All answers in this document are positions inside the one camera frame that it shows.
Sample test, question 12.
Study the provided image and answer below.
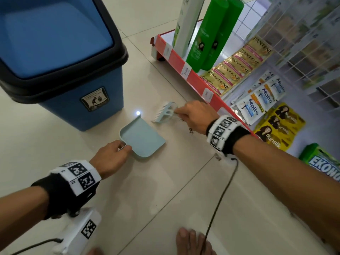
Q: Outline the person's right forearm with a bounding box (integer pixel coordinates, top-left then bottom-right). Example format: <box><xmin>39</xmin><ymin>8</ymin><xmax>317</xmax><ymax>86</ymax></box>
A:
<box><xmin>232</xmin><ymin>135</ymin><xmax>340</xmax><ymax>247</ymax></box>

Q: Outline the blue trash bin black rim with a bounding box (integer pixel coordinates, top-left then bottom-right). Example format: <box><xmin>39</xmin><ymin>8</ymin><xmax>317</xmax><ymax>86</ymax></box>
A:
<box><xmin>0</xmin><ymin>0</ymin><xmax>129</xmax><ymax>132</ymax></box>

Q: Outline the green shampoo bottle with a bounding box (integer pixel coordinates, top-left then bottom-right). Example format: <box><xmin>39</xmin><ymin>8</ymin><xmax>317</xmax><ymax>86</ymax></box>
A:
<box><xmin>186</xmin><ymin>0</ymin><xmax>229</xmax><ymax>73</ymax></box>
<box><xmin>201</xmin><ymin>0</ymin><xmax>245</xmax><ymax>72</ymax></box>

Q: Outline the light blue small brush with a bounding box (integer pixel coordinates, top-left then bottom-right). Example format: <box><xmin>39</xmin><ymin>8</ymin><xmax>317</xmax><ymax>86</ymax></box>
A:
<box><xmin>151</xmin><ymin>101</ymin><xmax>181</xmax><ymax>124</ymax></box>

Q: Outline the light green detergent pouch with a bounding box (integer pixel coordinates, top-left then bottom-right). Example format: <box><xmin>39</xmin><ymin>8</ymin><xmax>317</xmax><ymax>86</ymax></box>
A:
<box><xmin>299</xmin><ymin>142</ymin><xmax>340</xmax><ymax>182</ymax></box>

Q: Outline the strip of white blue sachets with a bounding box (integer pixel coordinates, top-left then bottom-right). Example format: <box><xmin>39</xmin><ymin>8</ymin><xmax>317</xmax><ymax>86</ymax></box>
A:
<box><xmin>231</xmin><ymin>70</ymin><xmax>289</xmax><ymax>126</ymax></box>

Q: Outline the person's right hand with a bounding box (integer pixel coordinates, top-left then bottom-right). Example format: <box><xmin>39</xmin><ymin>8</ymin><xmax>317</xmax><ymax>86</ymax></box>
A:
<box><xmin>174</xmin><ymin>100</ymin><xmax>220</xmax><ymax>136</ymax></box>

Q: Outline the person's left hand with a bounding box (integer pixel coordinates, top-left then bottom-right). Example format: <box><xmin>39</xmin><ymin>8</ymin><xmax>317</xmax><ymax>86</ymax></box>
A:
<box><xmin>89</xmin><ymin>140</ymin><xmax>132</xmax><ymax>180</ymax></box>

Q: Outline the person's left forearm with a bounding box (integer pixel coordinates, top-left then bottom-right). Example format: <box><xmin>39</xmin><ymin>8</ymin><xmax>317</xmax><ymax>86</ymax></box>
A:
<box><xmin>0</xmin><ymin>186</ymin><xmax>50</xmax><ymax>245</ymax></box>

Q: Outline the tall white bottle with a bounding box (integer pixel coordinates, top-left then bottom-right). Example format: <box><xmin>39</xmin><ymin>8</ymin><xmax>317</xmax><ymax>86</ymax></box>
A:
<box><xmin>172</xmin><ymin>0</ymin><xmax>206</xmax><ymax>58</ymax></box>

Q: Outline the light blue plastic dustpan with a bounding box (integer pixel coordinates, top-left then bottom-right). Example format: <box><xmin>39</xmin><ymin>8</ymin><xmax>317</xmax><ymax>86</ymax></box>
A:
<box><xmin>119</xmin><ymin>115</ymin><xmax>166</xmax><ymax>158</ymax></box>

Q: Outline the store shelf with red edge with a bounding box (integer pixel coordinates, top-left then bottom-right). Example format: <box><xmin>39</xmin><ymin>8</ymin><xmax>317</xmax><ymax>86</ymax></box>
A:
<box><xmin>150</xmin><ymin>0</ymin><xmax>340</xmax><ymax>183</ymax></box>

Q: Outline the white wire grid panel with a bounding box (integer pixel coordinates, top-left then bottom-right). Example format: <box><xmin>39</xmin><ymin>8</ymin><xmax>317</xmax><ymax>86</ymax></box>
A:
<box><xmin>233</xmin><ymin>0</ymin><xmax>340</xmax><ymax>112</ymax></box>

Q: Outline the strip of gold sachets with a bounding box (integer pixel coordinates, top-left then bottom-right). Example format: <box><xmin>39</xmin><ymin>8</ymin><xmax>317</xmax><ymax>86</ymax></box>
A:
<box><xmin>200</xmin><ymin>35</ymin><xmax>274</xmax><ymax>97</ymax></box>

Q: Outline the person's right foot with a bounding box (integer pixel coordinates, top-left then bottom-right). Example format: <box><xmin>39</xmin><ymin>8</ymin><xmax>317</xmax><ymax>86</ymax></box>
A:
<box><xmin>176</xmin><ymin>227</ymin><xmax>217</xmax><ymax>255</ymax></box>

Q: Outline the black cable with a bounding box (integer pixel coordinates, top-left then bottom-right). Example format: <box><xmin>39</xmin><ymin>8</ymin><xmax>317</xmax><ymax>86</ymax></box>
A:
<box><xmin>199</xmin><ymin>158</ymin><xmax>239</xmax><ymax>255</ymax></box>
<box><xmin>10</xmin><ymin>237</ymin><xmax>64</xmax><ymax>255</ymax></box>

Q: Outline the strip of yellow sachets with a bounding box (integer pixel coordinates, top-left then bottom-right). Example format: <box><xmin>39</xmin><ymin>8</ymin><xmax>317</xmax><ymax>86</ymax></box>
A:
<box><xmin>254</xmin><ymin>102</ymin><xmax>306</xmax><ymax>152</ymax></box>

